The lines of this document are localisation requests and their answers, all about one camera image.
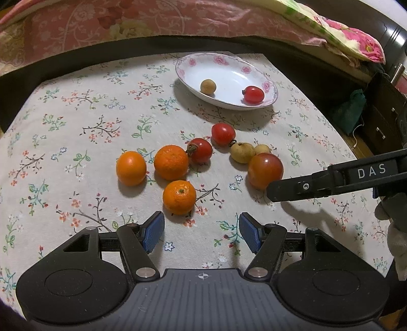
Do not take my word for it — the small mandarin orange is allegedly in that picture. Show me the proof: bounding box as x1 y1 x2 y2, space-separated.
162 180 197 216

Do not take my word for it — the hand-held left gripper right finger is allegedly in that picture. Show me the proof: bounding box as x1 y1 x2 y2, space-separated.
239 213 345 282

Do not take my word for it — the large dark red tomato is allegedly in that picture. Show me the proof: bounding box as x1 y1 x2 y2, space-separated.
247 153 284 190

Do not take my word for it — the bright floral quilt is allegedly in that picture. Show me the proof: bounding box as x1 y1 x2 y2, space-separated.
264 0 387 64

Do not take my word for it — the pink floral blanket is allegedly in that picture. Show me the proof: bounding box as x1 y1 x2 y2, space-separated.
0 0 350 77

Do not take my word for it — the white cable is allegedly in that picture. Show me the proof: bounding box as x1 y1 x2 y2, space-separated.
351 122 365 148

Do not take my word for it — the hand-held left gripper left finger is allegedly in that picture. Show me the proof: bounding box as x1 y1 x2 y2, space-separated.
60 211 166 282

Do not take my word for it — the bumpy mandarin orange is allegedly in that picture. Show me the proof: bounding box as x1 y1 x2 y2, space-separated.
154 144 190 181

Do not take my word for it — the dark wooden cabinet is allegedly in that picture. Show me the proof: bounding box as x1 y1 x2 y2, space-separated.
362 0 407 158

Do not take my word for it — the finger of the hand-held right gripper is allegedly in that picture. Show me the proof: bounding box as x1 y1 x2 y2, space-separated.
266 164 377 203

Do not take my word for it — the smooth mandarin orange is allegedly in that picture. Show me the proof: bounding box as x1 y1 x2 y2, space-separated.
116 151 147 187

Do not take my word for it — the green pouch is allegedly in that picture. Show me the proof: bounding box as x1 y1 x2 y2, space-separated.
332 89 366 134

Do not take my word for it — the person's right hand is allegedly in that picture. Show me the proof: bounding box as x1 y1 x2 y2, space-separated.
373 192 407 265

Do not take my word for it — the white floral plate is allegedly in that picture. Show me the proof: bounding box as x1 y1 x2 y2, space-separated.
175 53 279 110

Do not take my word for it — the red cherry tomato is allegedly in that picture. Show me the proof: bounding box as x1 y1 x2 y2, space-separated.
242 86 265 105
186 138 213 165
211 123 237 147

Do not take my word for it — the floral beige tablecloth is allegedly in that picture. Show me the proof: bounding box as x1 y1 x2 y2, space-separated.
0 52 395 319

